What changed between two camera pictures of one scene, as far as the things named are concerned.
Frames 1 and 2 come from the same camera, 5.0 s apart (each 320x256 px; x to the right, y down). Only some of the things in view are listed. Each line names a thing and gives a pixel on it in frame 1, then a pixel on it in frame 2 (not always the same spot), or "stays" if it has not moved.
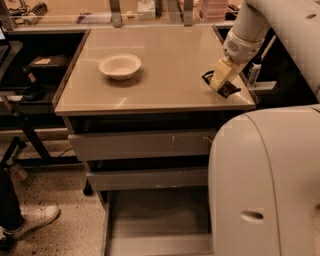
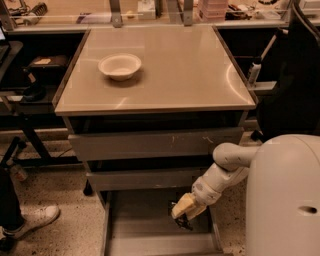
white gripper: x=240 y=50 → x=204 y=192
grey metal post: x=115 y=10 stays
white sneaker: x=34 y=217 stays
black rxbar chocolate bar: x=226 y=89 → x=182 y=221
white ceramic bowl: x=119 y=66 stays
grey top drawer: x=141 y=144 stays
